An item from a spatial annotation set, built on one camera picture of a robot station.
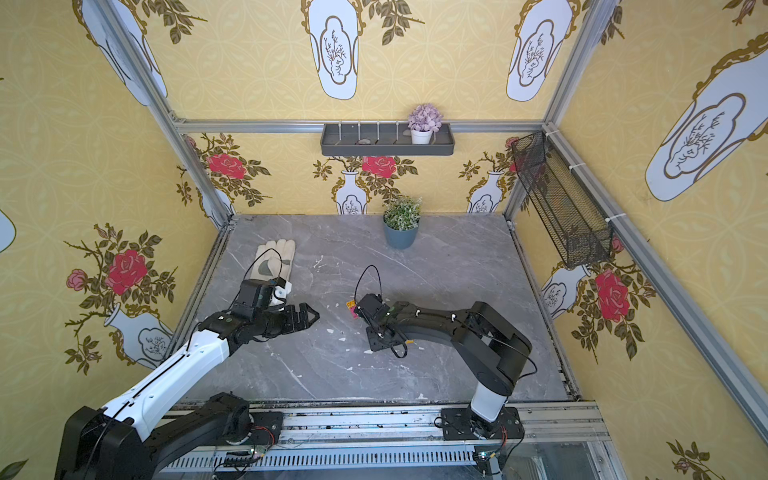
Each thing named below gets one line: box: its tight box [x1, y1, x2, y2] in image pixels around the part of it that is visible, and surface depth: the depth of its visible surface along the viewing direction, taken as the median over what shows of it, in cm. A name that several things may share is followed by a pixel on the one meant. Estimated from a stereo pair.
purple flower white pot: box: [408, 103, 444, 145], surface depth 85 cm
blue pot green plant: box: [383, 197, 423, 249], surface depth 105 cm
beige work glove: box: [251, 239, 296, 281], surface depth 108 cm
